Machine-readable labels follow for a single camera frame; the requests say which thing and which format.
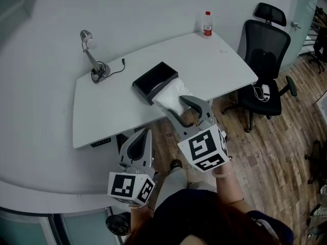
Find person's grey trousers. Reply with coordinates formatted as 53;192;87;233
155;166;218;209

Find black lamp power cable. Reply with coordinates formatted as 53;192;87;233
91;58;126;84

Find black mesh office chair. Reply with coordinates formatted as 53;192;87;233
222;3;298;134

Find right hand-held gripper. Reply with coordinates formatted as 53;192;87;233
166;95;229;173

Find dark desk leg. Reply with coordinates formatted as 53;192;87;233
116;130;134;153

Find white cloth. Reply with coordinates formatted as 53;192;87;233
152;78;194;116

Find white charging cable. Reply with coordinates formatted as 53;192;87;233
227;83;264;104

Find person's left forearm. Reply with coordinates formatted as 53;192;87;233
129;205;154;237

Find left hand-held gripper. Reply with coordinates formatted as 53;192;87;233
107;128;156;205

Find clear plastic bottle red label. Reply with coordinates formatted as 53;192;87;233
203;11;214;39

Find white power bank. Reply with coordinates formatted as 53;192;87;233
260;84;271;101

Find black lined waste bin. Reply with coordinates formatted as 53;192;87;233
105;212;132;237

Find silver desk lamp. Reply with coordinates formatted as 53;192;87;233
80;29;111;83

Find person's right forearm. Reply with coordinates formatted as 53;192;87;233
213;174;246;214

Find black chair base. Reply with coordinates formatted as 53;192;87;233
305;139;327;186

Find person's dark blue top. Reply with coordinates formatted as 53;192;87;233
153;189;294;245

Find black box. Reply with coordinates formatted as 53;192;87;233
132;61;179;106

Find black desk control panel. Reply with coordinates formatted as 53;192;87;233
90;138;112;148

